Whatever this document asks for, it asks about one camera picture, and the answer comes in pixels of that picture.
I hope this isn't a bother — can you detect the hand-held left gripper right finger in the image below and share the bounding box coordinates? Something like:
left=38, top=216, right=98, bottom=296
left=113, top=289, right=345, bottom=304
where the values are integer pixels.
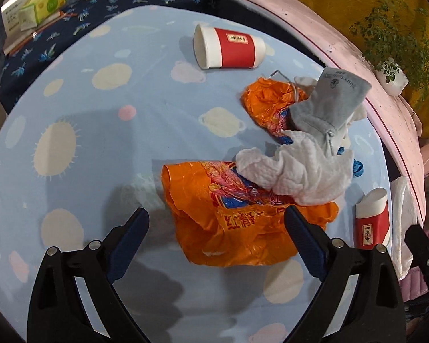
left=283, top=205, right=417, bottom=343

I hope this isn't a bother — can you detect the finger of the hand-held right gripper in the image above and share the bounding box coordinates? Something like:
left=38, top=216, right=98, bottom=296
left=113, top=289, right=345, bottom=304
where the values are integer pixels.
left=405, top=224, right=429, bottom=294

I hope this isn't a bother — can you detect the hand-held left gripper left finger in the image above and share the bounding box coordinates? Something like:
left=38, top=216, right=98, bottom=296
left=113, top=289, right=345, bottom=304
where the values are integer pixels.
left=27, top=207, right=151, bottom=343

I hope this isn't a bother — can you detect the white quilted paper towel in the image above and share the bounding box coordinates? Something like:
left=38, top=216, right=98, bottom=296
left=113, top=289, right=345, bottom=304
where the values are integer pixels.
left=235, top=130, right=354, bottom=206

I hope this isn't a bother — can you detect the large orange plastic bag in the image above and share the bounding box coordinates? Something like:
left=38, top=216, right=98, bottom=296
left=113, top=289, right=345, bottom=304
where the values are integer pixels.
left=161, top=161, right=339, bottom=268

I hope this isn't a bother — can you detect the small orange plastic bag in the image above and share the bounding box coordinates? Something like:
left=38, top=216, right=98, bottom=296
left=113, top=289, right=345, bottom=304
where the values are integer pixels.
left=240, top=77, right=308, bottom=145

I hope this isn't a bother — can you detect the red and white paper cup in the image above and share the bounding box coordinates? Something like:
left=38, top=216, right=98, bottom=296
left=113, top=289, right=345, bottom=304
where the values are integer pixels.
left=355, top=188, right=392, bottom=251
left=193, top=23, right=267, bottom=70

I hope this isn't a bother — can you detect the pink down jacket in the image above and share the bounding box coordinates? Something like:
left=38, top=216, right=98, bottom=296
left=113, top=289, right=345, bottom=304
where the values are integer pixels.
left=400, top=229, right=429, bottom=301

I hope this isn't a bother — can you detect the blue plastic scrap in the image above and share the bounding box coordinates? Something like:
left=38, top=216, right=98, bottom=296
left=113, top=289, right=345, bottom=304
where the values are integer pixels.
left=336, top=146, right=366, bottom=178

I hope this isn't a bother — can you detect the light blue printed sheet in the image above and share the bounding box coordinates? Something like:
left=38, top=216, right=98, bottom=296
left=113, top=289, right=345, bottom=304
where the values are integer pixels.
left=0, top=5, right=392, bottom=343

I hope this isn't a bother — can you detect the grey fabric pouch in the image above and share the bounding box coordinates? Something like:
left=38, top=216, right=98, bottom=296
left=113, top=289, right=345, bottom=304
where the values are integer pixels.
left=289, top=67, right=372, bottom=156

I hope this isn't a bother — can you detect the white plant pot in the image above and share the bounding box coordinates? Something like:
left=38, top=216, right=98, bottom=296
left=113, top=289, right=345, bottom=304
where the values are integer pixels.
left=375, top=57, right=409, bottom=97

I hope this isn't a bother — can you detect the pink blanket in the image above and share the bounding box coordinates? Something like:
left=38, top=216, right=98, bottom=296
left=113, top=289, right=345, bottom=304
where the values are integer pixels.
left=150, top=0, right=428, bottom=222

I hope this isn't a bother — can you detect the green leafy plant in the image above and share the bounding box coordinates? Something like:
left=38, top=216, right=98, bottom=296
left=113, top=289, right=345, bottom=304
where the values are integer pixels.
left=348, top=0, right=429, bottom=111

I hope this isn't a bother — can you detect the dark blue patterned cloth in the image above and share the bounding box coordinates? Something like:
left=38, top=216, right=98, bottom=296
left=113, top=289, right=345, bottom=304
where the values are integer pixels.
left=0, top=0, right=208, bottom=115

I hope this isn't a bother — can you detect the yellow-green tissue box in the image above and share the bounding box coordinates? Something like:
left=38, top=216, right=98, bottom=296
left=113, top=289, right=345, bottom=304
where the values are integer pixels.
left=19, top=0, right=68, bottom=31

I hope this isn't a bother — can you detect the yellow green carton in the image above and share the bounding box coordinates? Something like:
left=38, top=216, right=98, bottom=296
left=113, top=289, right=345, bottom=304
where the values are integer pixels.
left=0, top=0, right=54, bottom=41

